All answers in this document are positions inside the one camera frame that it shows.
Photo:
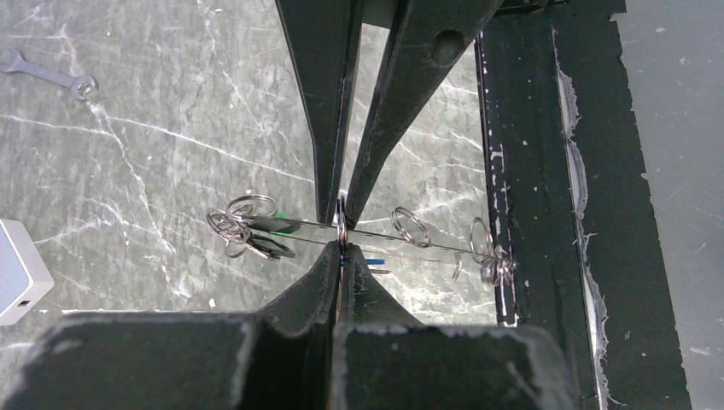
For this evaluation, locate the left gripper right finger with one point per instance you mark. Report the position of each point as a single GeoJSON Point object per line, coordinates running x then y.
{"type": "Point", "coordinates": [383, 359]}

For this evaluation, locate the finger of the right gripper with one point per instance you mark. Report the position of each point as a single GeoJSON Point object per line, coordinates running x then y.
{"type": "Point", "coordinates": [323, 39]}
{"type": "Point", "coordinates": [425, 41]}

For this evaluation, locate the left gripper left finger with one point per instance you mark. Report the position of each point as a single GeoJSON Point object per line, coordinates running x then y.
{"type": "Point", "coordinates": [274, 358]}

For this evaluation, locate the green tagged key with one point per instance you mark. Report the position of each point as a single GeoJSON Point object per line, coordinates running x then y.
{"type": "Point", "coordinates": [280, 224]}

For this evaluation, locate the clear plastic box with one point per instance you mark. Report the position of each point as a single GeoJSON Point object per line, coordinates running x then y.
{"type": "Point", "coordinates": [25, 278]}

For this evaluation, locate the large silver wrench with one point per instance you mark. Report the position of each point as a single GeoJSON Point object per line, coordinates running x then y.
{"type": "Point", "coordinates": [77, 86]}

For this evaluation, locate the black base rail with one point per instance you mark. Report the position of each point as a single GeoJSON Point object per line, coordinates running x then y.
{"type": "Point", "coordinates": [570, 203]}

